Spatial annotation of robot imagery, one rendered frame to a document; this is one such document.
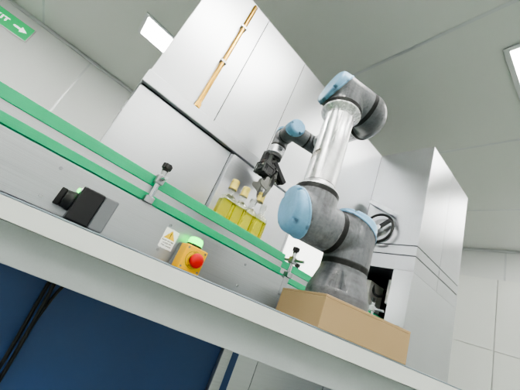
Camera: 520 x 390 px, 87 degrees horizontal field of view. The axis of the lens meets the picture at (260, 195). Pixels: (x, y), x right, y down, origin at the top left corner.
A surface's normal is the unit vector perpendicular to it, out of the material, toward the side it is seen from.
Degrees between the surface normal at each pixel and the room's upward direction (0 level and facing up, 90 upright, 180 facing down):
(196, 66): 90
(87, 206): 90
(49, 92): 90
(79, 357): 90
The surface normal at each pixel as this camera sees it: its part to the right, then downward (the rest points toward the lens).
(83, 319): 0.61, -0.07
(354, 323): 0.33, -0.24
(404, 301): -0.70, -0.50
